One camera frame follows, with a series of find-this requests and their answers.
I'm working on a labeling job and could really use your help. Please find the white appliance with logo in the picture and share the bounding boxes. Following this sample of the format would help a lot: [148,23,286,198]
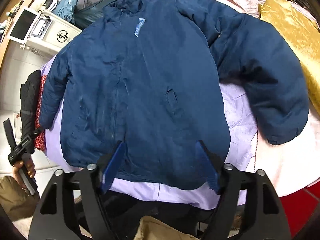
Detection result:
[21,9,81,56]

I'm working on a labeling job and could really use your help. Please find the navy blue padded jacket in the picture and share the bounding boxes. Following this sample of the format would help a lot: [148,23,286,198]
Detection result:
[39,0,309,190]

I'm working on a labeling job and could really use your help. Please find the light blue garment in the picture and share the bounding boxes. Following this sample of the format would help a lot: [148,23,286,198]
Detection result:
[53,0,78,24]

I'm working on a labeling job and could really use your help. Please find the gold satin pillow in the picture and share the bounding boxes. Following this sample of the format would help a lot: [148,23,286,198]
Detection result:
[258,0,320,112]

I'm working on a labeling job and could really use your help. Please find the red patterned cloth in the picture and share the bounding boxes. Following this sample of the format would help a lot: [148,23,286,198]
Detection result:
[34,74,48,152]

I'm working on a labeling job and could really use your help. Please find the person's left hand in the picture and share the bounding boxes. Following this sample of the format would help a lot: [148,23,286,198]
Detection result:
[12,155,36,190]

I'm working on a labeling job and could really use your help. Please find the black garment at bedside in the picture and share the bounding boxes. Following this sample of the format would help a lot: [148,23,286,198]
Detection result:
[20,70,41,138]

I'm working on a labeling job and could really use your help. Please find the pink white bed cover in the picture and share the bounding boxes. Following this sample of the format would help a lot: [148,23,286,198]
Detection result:
[184,0,320,198]

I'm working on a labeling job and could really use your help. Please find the wooden shelf unit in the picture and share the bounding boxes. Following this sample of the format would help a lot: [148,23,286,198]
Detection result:
[1,0,34,65]

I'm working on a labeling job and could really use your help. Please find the red bed base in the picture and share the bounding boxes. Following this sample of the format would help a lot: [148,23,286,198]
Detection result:
[280,181,319,238]

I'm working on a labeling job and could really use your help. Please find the white framed monitor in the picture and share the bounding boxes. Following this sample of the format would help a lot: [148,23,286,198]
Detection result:
[7,7,40,44]

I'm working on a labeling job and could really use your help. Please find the khaki trousers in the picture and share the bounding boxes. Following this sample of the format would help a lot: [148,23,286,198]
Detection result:
[0,176,40,221]

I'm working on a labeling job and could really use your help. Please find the lilac bed sheet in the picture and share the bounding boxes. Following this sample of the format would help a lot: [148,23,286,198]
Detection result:
[41,55,259,210]

